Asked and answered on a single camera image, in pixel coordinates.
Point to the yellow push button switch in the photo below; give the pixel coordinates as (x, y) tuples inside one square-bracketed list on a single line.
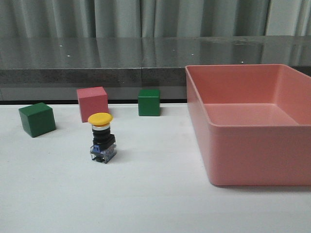
[(103, 148)]

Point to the pink wooden cube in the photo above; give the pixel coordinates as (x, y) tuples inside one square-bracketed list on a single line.
[(92, 100)]

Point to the green wooden cube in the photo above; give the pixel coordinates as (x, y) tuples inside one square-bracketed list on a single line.
[(37, 119), (149, 102)]

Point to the grey curtain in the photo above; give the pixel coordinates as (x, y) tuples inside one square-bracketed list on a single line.
[(153, 18)]

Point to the grey stone ledge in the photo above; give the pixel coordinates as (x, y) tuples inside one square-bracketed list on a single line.
[(52, 69)]

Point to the pink plastic bin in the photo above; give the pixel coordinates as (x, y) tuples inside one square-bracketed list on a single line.
[(252, 123)]

